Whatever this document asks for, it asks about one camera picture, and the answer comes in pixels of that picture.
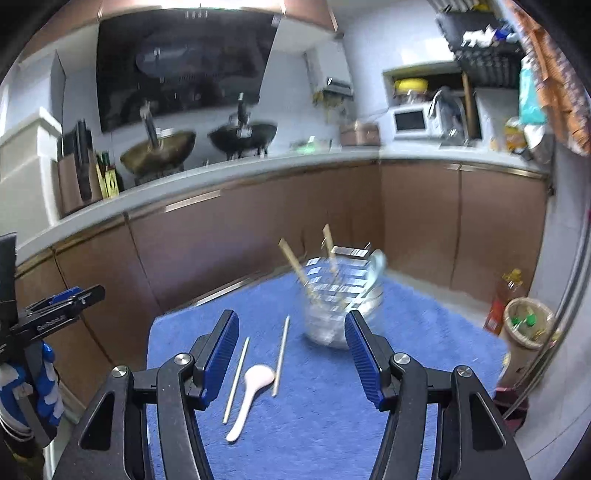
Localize yellow green packet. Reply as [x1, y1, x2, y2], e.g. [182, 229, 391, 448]
[94, 152, 121, 199]

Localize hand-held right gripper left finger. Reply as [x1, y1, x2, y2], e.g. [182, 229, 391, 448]
[53, 310, 241, 480]

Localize person's left hand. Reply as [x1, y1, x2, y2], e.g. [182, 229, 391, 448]
[0, 344, 65, 437]

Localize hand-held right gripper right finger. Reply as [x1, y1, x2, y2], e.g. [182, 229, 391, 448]
[344, 310, 532, 480]

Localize white microwave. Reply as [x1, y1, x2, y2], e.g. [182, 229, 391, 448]
[392, 104, 444, 140]

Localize metal faucet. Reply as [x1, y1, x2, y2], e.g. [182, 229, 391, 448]
[429, 87, 467, 140]

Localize teal hanging bag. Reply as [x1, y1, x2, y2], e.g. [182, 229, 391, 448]
[519, 57, 548, 126]

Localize brown electric kettle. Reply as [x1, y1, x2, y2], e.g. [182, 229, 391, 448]
[57, 119, 103, 216]

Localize black range hood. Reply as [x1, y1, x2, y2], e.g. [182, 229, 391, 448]
[96, 9, 283, 135]

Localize brown lower cabinets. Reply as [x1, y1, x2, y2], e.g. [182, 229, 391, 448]
[14, 159, 553, 409]

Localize black wall rack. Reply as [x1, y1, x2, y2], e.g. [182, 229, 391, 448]
[436, 9, 525, 89]

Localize round waste bin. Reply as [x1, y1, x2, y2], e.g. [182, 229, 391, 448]
[501, 297, 555, 389]

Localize clear utensil holder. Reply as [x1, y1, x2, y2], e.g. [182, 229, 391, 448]
[300, 244, 387, 350]

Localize white water heater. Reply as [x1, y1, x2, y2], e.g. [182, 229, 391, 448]
[304, 46, 354, 100]

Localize brass wok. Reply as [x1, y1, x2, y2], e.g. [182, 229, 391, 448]
[119, 102, 197, 176]

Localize wooden chopstick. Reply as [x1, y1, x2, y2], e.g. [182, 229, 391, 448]
[222, 336, 251, 425]
[272, 315, 291, 398]
[321, 223, 341, 282]
[278, 238, 320, 306]

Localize black wok with lid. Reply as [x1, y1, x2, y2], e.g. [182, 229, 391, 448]
[207, 92, 278, 160]

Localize white ceramic spoon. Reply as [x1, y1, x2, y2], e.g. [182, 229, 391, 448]
[225, 364, 274, 443]
[355, 249, 388, 306]

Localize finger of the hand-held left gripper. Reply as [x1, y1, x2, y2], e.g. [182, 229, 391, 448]
[18, 285, 106, 333]

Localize cooking oil bottle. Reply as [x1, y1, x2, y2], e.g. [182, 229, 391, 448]
[484, 270, 525, 336]

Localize blue towel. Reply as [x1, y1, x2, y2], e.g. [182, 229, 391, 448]
[147, 270, 509, 480]

